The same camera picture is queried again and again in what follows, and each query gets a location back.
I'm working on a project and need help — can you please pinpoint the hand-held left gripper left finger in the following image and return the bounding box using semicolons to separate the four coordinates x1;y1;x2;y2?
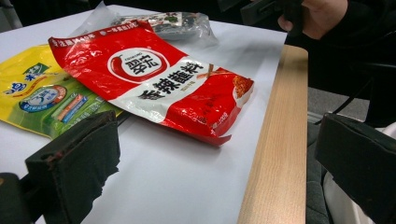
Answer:
24;110;121;224

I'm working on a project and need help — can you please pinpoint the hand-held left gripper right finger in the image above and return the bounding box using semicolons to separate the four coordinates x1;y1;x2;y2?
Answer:
314;112;396;224

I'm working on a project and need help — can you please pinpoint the clear packet of dark seaweed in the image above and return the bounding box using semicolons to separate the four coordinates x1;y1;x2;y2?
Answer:
68;1;219;49

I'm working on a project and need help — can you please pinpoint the red seasoning packet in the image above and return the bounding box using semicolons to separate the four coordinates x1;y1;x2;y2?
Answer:
48;20;255;147

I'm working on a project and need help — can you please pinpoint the white cloth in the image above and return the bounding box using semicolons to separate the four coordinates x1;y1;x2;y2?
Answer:
321;122;396;224

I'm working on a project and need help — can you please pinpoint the grey cloth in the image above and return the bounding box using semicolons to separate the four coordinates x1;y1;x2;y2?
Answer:
306;119;335;224

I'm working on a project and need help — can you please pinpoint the yellow and green packet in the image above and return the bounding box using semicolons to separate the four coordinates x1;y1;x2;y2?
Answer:
0;44;124;140

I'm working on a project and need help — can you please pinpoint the black cable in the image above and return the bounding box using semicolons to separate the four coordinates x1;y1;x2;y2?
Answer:
313;76;376;126

